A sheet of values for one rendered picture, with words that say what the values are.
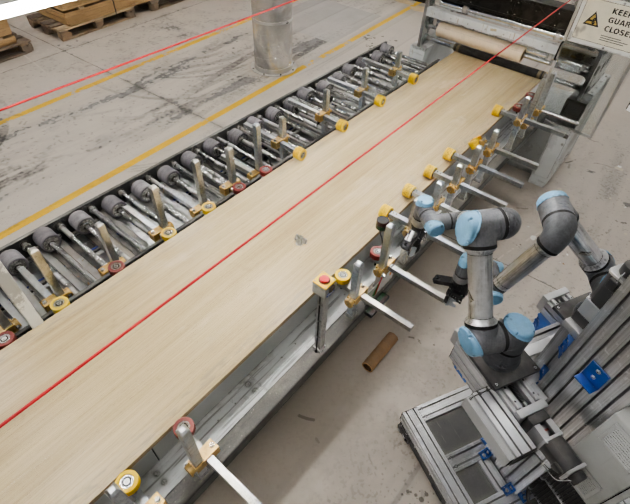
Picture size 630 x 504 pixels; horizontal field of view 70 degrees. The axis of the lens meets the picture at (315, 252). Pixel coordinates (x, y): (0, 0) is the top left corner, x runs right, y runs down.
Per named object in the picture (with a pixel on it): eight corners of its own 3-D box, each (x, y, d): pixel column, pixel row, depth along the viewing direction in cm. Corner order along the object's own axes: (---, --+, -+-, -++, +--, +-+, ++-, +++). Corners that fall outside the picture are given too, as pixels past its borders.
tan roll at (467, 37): (585, 79, 363) (592, 64, 354) (580, 85, 357) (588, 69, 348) (430, 30, 423) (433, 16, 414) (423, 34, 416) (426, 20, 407)
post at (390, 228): (382, 287, 248) (396, 224, 213) (378, 291, 246) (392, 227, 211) (376, 284, 249) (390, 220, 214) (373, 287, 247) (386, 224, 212)
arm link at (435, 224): (455, 223, 191) (444, 206, 198) (430, 226, 189) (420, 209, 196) (450, 236, 196) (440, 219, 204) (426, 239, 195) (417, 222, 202)
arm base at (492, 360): (527, 364, 178) (537, 351, 171) (497, 378, 174) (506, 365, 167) (502, 334, 188) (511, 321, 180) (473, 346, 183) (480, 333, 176)
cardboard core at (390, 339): (399, 336, 298) (373, 368, 281) (397, 343, 304) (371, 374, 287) (388, 330, 301) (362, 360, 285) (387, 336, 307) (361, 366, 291)
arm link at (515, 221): (537, 203, 154) (464, 205, 202) (508, 207, 152) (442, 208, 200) (539, 237, 156) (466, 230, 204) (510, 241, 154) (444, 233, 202)
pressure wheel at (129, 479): (119, 490, 165) (109, 480, 156) (138, 474, 169) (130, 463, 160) (130, 507, 161) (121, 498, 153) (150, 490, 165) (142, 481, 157)
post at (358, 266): (354, 322, 239) (364, 262, 204) (350, 326, 237) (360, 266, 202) (348, 318, 240) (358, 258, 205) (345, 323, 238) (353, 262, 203)
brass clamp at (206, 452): (221, 451, 177) (220, 447, 173) (194, 480, 170) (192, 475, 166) (210, 441, 179) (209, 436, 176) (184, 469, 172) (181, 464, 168)
